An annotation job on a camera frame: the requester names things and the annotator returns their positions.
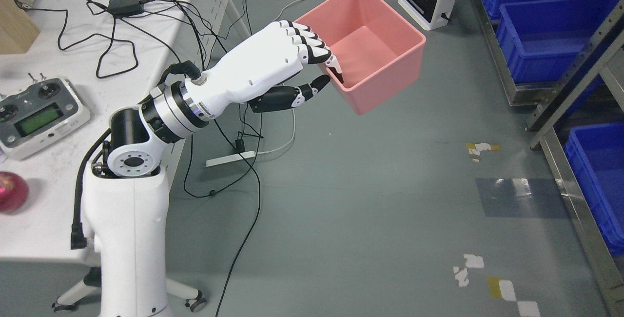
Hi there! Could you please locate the red round ball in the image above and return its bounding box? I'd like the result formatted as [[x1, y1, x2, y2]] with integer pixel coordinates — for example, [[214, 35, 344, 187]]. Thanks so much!
[[0, 171, 29, 214]]

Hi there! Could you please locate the grey remote controller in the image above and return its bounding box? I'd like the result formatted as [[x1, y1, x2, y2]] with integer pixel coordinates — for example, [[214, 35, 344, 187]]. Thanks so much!
[[0, 77, 91, 160]]

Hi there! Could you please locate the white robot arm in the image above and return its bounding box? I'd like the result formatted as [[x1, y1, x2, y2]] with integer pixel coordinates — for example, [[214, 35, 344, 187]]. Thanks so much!
[[82, 20, 342, 317]]

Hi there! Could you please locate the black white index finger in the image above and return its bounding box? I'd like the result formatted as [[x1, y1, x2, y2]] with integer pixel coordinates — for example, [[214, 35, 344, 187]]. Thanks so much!
[[305, 46, 345, 83]]

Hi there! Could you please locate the steel storage rack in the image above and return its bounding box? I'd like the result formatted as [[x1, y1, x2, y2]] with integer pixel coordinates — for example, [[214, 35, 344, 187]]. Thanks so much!
[[472, 0, 623, 317]]

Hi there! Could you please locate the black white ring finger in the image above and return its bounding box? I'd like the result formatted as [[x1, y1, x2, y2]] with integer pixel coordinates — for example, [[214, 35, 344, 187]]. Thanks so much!
[[290, 29, 320, 44]]

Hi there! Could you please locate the white power strip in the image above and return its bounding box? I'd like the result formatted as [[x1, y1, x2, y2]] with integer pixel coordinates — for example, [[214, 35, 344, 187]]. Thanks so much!
[[205, 150, 256, 168]]

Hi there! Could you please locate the pink plastic storage box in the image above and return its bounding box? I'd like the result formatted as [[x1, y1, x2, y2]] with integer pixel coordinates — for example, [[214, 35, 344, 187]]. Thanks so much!
[[296, 0, 426, 115]]

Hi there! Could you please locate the blue bin lower rack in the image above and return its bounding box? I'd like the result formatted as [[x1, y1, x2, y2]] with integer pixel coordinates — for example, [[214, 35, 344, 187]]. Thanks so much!
[[564, 122, 624, 256]]

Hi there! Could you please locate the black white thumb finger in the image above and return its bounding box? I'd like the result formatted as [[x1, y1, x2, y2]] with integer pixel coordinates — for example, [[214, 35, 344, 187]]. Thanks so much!
[[248, 75, 331, 113]]

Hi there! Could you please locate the black power adapter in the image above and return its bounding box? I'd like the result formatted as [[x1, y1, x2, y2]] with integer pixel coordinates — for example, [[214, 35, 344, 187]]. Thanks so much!
[[106, 0, 144, 18]]

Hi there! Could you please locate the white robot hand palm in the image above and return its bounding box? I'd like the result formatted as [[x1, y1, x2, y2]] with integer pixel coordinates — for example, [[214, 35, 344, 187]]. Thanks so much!
[[184, 21, 305, 119]]

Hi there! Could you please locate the blue bin middle rack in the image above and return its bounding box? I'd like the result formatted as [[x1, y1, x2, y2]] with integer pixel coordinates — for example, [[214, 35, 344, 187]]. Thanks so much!
[[496, 0, 619, 84]]

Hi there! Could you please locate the white table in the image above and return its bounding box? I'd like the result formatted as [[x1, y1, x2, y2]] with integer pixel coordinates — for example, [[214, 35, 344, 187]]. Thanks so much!
[[0, 0, 254, 314]]

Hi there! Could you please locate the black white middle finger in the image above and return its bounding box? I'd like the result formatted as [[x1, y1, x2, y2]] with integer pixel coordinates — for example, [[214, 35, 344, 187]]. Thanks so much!
[[295, 39, 326, 54]]

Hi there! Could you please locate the cardboard box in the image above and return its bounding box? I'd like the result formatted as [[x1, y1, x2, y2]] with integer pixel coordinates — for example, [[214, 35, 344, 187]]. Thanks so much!
[[0, 0, 40, 55]]

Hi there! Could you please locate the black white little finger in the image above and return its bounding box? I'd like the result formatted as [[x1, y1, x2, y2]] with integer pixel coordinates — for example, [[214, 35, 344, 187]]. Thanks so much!
[[280, 20, 312, 36]]

